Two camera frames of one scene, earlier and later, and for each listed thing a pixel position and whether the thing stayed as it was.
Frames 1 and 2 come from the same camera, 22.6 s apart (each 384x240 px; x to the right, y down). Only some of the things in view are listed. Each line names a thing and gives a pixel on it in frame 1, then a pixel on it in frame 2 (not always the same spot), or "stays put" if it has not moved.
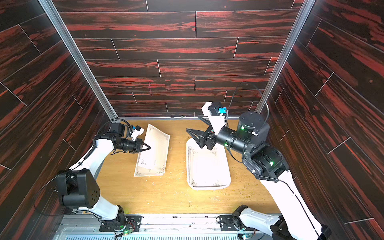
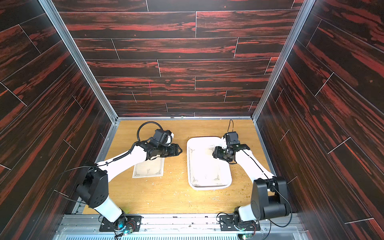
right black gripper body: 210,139 -> 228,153
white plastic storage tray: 207,169 stays put
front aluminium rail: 154,226 stays put
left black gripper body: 132,146 -> 170,151
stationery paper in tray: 206,167 stays put
